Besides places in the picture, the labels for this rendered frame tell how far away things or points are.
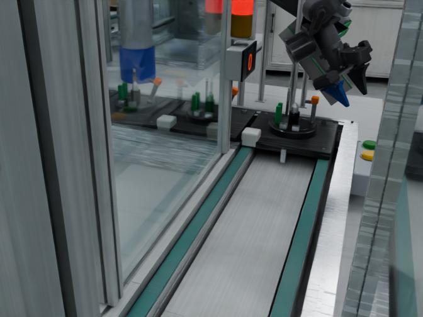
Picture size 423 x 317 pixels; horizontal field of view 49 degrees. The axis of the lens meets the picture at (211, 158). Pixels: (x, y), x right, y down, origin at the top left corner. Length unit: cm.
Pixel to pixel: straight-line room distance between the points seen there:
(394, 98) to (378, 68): 504
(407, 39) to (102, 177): 40
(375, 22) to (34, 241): 518
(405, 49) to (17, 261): 31
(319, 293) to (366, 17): 466
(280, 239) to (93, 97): 53
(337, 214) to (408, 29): 64
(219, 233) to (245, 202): 14
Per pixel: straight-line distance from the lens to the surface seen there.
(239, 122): 138
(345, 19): 167
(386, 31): 538
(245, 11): 107
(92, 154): 63
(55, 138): 23
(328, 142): 129
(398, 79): 41
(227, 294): 83
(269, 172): 122
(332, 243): 92
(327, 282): 81
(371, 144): 131
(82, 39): 57
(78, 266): 28
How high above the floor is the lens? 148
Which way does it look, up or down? 26 degrees down
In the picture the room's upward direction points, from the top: 2 degrees clockwise
